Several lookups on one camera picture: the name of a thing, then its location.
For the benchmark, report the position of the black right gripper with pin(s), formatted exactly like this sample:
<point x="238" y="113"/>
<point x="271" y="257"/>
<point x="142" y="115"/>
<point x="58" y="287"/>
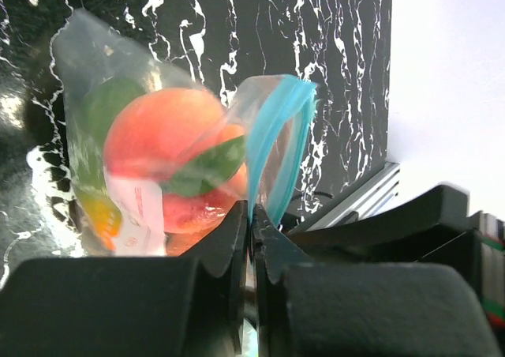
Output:
<point x="432" y="228"/>

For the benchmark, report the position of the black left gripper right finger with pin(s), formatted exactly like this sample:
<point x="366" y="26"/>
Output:
<point x="305" y="308"/>

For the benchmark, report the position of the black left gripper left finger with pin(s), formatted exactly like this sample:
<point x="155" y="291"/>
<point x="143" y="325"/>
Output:
<point x="190" y="305"/>

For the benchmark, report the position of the clear zip bag blue zipper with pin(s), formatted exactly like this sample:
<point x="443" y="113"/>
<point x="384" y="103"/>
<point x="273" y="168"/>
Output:
<point x="276" y="112"/>

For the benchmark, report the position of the peach toy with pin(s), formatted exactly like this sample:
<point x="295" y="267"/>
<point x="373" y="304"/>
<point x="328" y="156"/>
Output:
<point x="158" y="127"/>

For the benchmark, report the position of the green orange mango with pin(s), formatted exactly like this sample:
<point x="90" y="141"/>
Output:
<point x="91" y="122"/>

